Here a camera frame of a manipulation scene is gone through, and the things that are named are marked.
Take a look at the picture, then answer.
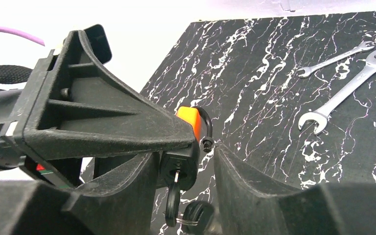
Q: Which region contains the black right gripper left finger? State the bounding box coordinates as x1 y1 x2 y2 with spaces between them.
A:
0 153 160 235

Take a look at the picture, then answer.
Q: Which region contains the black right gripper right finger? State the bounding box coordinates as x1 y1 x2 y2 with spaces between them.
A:
213 143 376 235

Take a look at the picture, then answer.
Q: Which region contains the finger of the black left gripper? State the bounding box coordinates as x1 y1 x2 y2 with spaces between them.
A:
84 24 112 64

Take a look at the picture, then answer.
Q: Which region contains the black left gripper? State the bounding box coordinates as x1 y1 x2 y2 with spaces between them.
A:
0 30 195 187

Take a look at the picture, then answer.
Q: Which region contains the orange black padlock with keys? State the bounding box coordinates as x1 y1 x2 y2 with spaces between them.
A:
160 106 214 235

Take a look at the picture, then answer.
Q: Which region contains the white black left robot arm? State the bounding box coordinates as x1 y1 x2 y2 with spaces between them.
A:
0 24 198 188

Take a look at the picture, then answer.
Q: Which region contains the large silver wrench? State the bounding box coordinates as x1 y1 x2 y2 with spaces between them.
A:
298 50 376 135

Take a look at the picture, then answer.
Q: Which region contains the small silver wrench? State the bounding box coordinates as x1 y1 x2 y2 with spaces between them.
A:
297 41 376 78

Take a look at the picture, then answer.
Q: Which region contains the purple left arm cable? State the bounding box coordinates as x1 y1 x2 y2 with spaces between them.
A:
0 25 46 47

